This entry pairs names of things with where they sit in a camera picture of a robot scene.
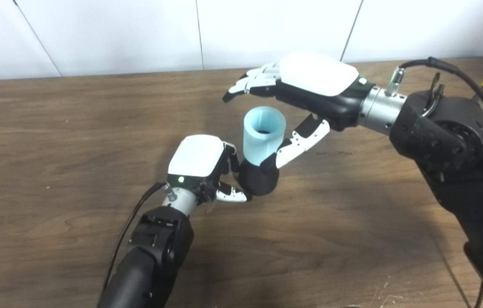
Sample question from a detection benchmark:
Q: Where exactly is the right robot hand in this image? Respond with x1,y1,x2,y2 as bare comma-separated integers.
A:
222,51,377,169

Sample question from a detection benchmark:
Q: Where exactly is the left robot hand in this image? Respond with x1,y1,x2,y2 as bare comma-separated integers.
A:
166,134,249,204

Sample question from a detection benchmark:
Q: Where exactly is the light-blue hose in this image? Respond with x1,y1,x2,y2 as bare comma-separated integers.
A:
243,107,287,167

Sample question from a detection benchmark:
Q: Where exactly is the black nozzle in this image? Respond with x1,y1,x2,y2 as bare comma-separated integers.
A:
238,153,281,197

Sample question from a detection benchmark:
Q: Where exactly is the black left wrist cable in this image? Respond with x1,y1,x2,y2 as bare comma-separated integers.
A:
101,182,178,298

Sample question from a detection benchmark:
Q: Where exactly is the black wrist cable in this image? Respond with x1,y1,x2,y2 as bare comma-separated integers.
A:
385,56,483,308
101,182,178,298

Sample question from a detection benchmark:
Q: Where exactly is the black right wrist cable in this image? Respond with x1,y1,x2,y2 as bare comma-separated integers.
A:
385,56,483,308

